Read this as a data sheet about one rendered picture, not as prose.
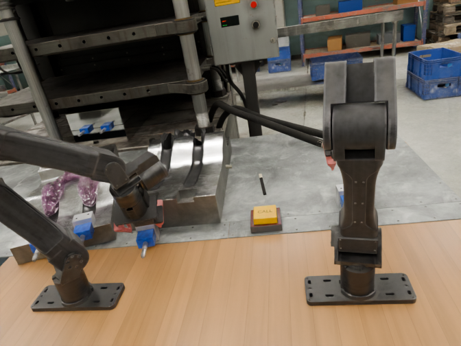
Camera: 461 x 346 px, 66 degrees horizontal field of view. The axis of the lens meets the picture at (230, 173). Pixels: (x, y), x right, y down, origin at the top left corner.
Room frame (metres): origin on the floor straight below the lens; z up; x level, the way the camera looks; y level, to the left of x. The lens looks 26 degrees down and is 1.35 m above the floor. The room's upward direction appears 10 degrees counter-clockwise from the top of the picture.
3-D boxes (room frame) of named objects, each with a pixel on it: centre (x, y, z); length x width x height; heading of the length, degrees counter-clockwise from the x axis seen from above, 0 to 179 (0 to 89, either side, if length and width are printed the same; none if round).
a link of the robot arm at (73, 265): (0.63, 0.38, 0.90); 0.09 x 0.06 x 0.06; 31
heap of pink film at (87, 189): (1.06, 0.50, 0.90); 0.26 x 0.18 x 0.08; 9
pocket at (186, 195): (0.86, 0.13, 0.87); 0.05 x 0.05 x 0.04; 82
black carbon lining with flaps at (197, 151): (1.08, 0.16, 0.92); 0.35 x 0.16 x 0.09; 172
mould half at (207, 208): (1.09, 0.14, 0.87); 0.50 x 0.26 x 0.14; 172
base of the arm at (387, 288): (0.51, -0.21, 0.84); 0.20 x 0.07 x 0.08; 79
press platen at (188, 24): (2.05, 0.59, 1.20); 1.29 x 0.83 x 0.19; 82
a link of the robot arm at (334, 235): (0.52, -0.21, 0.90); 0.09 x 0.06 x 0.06; 68
